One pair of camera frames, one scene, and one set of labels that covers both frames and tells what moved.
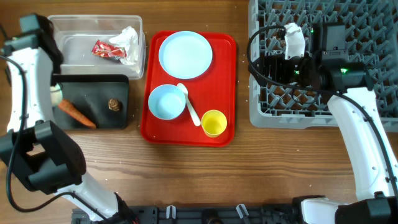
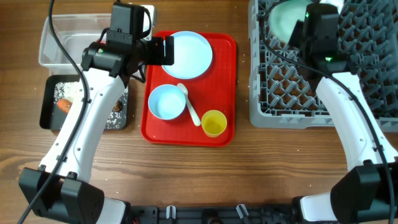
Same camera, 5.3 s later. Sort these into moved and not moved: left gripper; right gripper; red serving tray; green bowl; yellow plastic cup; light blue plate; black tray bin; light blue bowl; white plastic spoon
Moved: green bowl; right gripper; left gripper
Not moved: light blue bowl; light blue plate; yellow plastic cup; red serving tray; black tray bin; white plastic spoon
